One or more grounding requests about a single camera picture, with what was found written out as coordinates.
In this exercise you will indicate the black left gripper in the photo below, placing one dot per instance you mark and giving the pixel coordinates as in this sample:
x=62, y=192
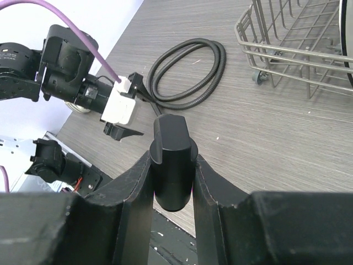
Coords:
x=119, y=131

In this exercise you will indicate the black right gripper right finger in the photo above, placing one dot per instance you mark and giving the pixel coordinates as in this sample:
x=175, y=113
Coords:
x=267, y=227

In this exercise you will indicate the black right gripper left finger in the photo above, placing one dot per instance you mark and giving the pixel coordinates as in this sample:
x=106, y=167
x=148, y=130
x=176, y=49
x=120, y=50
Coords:
x=109, y=226

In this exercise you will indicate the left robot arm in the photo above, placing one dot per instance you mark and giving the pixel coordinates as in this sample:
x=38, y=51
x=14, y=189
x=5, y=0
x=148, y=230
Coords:
x=61, y=70

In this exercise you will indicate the ribbed grey cup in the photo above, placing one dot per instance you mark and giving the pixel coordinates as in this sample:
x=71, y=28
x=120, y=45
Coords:
x=76, y=108

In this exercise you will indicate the black plate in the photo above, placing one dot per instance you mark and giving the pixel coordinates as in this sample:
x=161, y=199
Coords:
x=345, y=27

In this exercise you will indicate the grey wire dish rack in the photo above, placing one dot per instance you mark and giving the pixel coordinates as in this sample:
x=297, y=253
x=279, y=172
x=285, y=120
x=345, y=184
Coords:
x=295, y=42

